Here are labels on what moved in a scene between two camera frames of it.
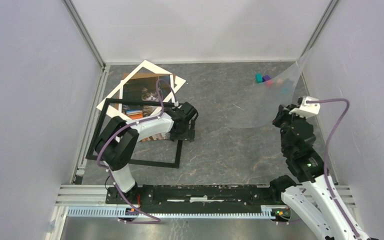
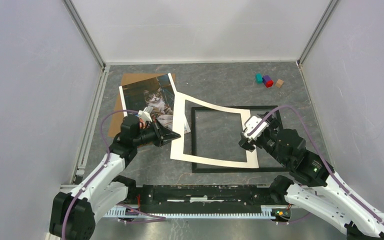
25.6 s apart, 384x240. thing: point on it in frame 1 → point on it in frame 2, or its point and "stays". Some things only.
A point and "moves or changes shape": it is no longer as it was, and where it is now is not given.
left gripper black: x=188 y=135 → x=166 y=135
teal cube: x=258 y=78 stays
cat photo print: x=152 y=88 stays
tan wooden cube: x=280 y=81 stays
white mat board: x=117 y=110 → x=177 y=145
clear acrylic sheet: x=255 y=106 → x=217 y=132
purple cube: x=265 y=77 stays
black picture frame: x=107 y=102 → x=200 y=167
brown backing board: x=135 y=75 moves or changes shape
